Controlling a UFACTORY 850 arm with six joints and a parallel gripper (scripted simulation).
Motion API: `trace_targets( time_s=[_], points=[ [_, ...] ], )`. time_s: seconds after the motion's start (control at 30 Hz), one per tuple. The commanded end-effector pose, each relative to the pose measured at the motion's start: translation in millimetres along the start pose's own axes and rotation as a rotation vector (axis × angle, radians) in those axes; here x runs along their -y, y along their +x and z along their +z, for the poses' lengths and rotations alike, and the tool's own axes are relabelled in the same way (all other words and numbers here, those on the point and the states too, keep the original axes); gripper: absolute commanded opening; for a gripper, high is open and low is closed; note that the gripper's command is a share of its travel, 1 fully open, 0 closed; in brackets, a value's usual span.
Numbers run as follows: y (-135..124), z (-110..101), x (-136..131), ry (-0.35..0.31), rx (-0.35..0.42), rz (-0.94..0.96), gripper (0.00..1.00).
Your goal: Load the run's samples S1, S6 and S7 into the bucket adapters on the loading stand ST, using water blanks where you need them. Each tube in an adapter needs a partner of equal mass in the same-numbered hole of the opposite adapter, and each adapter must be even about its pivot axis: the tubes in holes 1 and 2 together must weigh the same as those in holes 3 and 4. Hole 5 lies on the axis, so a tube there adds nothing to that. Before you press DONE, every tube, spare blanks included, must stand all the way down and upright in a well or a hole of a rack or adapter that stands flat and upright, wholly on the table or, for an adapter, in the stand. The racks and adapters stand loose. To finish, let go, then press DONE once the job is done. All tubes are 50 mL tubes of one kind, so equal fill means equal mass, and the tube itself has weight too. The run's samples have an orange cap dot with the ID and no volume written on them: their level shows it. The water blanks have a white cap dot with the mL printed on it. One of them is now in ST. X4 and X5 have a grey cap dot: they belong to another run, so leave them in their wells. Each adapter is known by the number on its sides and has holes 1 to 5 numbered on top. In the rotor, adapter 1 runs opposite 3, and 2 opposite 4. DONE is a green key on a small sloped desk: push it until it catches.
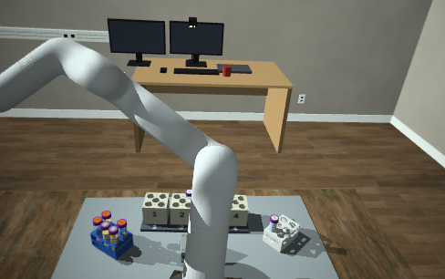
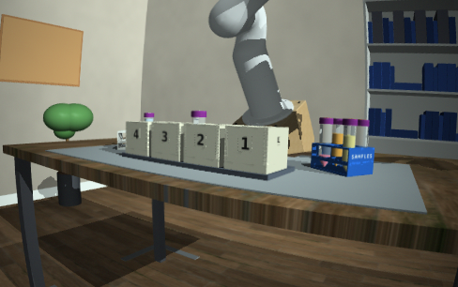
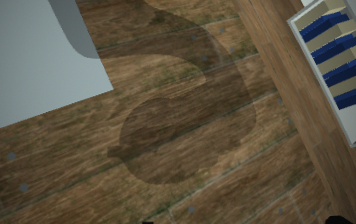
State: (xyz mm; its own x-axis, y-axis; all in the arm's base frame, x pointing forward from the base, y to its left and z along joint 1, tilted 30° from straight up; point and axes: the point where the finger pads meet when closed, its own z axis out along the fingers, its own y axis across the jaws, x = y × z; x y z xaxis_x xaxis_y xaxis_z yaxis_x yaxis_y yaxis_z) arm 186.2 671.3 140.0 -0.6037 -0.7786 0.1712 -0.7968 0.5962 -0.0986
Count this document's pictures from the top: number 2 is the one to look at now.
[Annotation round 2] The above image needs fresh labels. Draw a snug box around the purple tube cap with white dot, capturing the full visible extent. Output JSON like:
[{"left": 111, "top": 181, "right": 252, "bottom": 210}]
[{"left": 191, "top": 111, "right": 206, "bottom": 125}]

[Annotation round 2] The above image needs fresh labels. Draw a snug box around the white tube rack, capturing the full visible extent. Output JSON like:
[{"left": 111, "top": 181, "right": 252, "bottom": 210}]
[{"left": 117, "top": 130, "right": 125, "bottom": 150}]

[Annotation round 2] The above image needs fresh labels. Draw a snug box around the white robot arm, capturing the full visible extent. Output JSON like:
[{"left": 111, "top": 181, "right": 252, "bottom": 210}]
[{"left": 208, "top": 0, "right": 294, "bottom": 126}]

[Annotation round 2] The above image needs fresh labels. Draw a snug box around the blue tube rack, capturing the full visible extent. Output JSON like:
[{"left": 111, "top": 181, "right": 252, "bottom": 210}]
[{"left": 311, "top": 143, "right": 374, "bottom": 177}]

